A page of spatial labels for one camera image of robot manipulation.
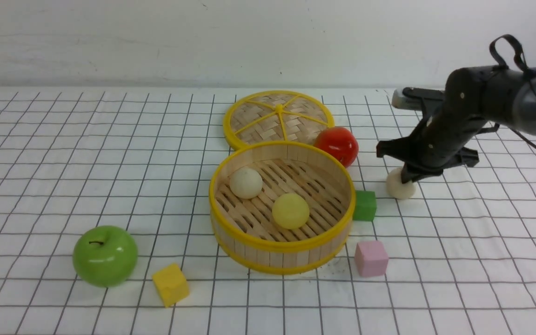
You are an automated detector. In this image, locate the woven bamboo steamer lid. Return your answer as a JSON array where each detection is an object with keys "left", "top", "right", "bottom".
[{"left": 222, "top": 90, "right": 335, "bottom": 151}]

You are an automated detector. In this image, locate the yellow cube block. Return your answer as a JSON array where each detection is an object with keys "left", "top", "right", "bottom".
[{"left": 152, "top": 263, "right": 190, "bottom": 308}]

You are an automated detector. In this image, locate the bamboo steamer tray yellow rim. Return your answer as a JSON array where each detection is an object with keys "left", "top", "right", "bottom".
[{"left": 208, "top": 141, "right": 356, "bottom": 275}]

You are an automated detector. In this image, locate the red tomato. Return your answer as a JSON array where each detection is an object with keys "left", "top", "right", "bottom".
[{"left": 314, "top": 127, "right": 359, "bottom": 168}]

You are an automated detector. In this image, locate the green cube block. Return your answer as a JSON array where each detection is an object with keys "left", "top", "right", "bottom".
[{"left": 353, "top": 189, "right": 378, "bottom": 222}]

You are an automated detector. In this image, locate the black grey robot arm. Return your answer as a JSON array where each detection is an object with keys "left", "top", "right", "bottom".
[{"left": 376, "top": 66, "right": 536, "bottom": 184}]

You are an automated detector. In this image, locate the green apple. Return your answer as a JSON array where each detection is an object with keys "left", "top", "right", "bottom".
[{"left": 72, "top": 226, "right": 138, "bottom": 288}]

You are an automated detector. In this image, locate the pink cube block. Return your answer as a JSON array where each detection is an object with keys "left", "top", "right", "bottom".
[{"left": 355, "top": 240, "right": 389, "bottom": 277}]

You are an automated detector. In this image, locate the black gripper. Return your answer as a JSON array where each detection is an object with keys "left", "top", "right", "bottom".
[{"left": 376, "top": 67, "right": 524, "bottom": 184}]

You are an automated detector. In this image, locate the black cable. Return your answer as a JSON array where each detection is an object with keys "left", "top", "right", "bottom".
[{"left": 489, "top": 34, "right": 536, "bottom": 164}]

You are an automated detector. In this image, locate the white grid tablecloth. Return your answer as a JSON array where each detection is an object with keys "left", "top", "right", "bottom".
[{"left": 0, "top": 87, "right": 536, "bottom": 335}]

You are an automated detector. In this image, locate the white bun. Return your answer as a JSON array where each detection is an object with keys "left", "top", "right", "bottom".
[
  {"left": 386, "top": 167, "right": 415, "bottom": 200},
  {"left": 229, "top": 167, "right": 263, "bottom": 199}
]

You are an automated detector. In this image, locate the yellow bun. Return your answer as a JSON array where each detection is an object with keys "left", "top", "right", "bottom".
[{"left": 272, "top": 193, "right": 310, "bottom": 230}]

